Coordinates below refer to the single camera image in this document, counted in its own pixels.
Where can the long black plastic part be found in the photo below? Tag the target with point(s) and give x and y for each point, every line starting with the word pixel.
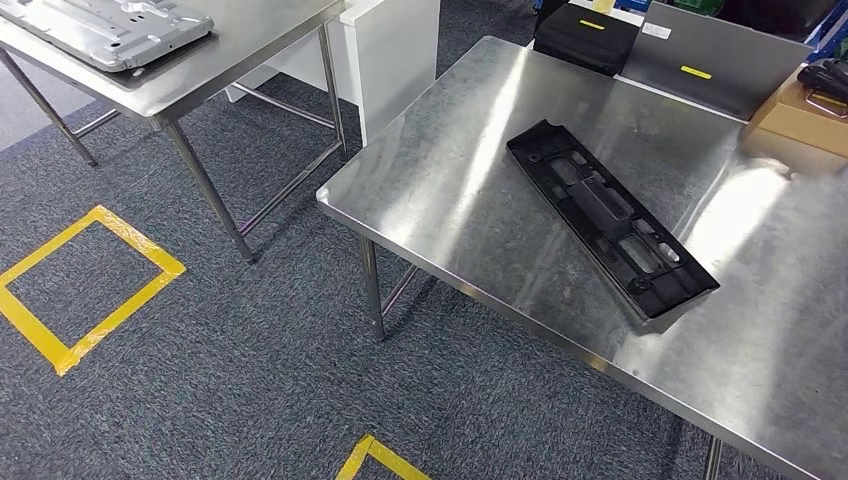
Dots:
pixel 609 218

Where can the stainless steel workbench table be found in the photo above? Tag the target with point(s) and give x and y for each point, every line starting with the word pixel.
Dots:
pixel 490 199

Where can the yellow floor tape square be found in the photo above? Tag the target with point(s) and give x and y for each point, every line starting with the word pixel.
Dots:
pixel 36 331
pixel 368 454

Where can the black case with yellow label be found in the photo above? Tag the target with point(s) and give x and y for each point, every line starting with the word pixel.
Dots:
pixel 583 43

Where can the grey panel with yellow label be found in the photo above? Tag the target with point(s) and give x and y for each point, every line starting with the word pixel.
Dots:
pixel 729 50

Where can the grey sheet metal panel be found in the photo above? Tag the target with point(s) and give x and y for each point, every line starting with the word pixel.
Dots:
pixel 106 30

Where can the brown cardboard box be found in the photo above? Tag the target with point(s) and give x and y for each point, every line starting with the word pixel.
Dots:
pixel 792 132

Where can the black hand tool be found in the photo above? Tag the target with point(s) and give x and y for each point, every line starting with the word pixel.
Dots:
pixel 825 78

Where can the pink rimmed rectangular frame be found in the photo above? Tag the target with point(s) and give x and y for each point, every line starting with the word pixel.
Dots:
pixel 813 104

